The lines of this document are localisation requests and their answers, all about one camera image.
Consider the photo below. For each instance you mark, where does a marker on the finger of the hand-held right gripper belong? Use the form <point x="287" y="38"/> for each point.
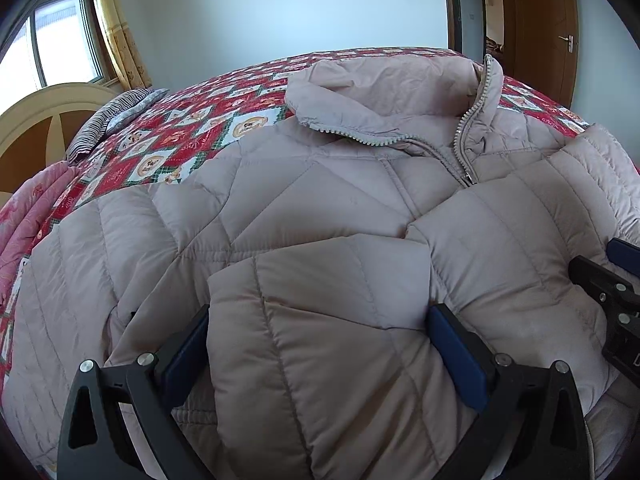
<point x="607" y="285"/>
<point x="625" y="255"/>

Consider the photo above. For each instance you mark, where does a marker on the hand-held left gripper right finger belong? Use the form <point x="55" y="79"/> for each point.
<point x="457" y="355"/>

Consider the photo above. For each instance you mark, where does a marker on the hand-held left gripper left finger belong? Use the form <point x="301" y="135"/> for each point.
<point x="185" y="360"/>

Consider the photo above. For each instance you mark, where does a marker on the beige quilted down jacket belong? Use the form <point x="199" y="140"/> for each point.
<point x="325" y="195"/>

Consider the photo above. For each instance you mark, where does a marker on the pink floral quilt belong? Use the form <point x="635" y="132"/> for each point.
<point x="30" y="220"/>

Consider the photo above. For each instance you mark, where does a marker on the brown wooden door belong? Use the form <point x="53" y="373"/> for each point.
<point x="540" y="50"/>

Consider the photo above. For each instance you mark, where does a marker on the red printed checkered blanket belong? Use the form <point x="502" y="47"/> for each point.
<point x="200" y="120"/>

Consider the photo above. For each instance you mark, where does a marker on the striped pillow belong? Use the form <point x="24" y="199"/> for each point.
<point x="100" y="127"/>

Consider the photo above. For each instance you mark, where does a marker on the cream wooden headboard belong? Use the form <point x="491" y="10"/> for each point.
<point x="30" y="120"/>

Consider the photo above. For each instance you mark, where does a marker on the yellow patterned curtain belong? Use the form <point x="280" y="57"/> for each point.
<point x="122" y="35"/>

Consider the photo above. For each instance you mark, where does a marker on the window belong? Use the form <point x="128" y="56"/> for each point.
<point x="55" y="45"/>

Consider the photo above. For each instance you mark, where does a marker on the dark wooden door frame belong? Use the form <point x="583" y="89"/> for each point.
<point x="452" y="5"/>

